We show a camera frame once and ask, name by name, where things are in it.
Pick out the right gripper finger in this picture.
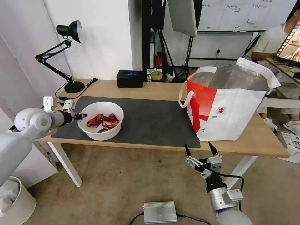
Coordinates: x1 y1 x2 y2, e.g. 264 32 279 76
184 143 203 170
208 141 223 160

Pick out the white round takeout bowl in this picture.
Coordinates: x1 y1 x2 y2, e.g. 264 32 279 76
77 101 124 141

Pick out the white red takeout bag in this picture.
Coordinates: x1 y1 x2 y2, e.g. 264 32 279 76
178 57 282 142

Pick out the white round trash bin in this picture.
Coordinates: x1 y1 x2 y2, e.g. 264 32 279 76
0 176 37 225

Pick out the black desk lamp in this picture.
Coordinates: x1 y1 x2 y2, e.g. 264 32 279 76
35 20 86 93

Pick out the white table leg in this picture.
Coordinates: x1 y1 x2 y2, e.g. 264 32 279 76
224 155 257 191
47 141 83 188

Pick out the black tissue box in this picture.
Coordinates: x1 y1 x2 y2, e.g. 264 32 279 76
116 70 144 88

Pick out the dark grey desk mat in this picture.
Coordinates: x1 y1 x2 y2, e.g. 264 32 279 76
50 95 201 149

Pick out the silver power supply box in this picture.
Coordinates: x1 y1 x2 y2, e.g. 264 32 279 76
143 201 178 224

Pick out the white low cabinet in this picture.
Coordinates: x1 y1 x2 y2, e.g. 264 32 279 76
12 140 59 189

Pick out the white printed cardboard box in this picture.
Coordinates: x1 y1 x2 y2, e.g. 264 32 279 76
276 131 300 164

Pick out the yellow green tape roll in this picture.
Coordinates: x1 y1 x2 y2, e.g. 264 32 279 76
151 70 163 82

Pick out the red fire extinguisher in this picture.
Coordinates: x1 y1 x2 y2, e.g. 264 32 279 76
155 52 164 68

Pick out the black light stand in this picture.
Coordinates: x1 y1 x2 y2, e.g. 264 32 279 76
150 28 200 81

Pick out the wooden side desk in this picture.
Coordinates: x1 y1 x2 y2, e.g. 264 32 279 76
257 57 300 116

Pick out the person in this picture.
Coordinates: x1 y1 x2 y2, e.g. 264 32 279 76
251 0 300 136

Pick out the black computer monitor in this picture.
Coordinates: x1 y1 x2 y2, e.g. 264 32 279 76
274 19 300 68

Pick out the grey softbox light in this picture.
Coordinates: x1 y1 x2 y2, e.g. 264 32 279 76
167 0 199 38

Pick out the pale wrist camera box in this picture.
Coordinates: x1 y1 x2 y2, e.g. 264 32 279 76
62 100 76 113
207 155 223 174

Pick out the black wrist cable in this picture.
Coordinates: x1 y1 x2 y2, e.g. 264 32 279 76
219 173 245 212

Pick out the black lamp power cable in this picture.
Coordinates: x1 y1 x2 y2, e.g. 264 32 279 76
55 77 99 100

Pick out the black floor cable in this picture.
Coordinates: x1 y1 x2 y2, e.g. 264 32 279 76
176 213 212 225
128 212 145 225

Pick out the white wall board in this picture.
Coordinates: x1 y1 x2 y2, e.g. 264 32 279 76
197 0 297 33

